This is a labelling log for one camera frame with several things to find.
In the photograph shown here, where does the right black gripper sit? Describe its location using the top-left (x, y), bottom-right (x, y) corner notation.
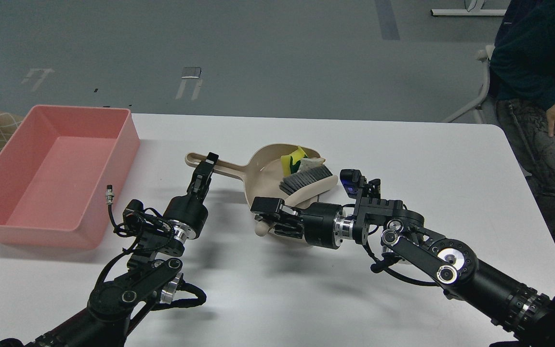
top-left (251, 196), bottom-right (355, 250)

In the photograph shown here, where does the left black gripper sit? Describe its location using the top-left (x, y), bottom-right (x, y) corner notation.
top-left (163, 152), bottom-right (219, 240)

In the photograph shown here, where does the beige hand brush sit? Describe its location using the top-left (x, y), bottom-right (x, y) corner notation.
top-left (254, 165), bottom-right (338, 209)

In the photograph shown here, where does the beige plastic dustpan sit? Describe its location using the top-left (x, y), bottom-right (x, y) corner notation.
top-left (185, 143), bottom-right (339, 241)

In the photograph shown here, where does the yellow green sponge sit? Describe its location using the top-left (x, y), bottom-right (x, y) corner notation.
top-left (280, 147), bottom-right (309, 177)

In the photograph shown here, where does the white bread piece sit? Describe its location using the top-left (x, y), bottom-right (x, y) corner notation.
top-left (298, 158), bottom-right (326, 172)

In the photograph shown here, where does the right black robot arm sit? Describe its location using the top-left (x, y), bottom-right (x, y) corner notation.
top-left (251, 169), bottom-right (555, 347)

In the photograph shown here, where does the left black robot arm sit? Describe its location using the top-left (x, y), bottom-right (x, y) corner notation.
top-left (28, 152), bottom-right (219, 347)

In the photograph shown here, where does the pink plastic bin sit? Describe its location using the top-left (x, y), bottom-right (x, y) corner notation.
top-left (0, 105), bottom-right (140, 250)

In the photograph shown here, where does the white office chair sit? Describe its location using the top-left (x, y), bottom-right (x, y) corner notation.
top-left (441, 44), bottom-right (497, 124)

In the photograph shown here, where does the white desk base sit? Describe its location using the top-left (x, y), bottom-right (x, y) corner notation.
top-left (430, 0), bottom-right (507, 17)

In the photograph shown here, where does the person in teal sweater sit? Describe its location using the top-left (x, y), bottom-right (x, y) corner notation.
top-left (490, 0), bottom-right (555, 242)

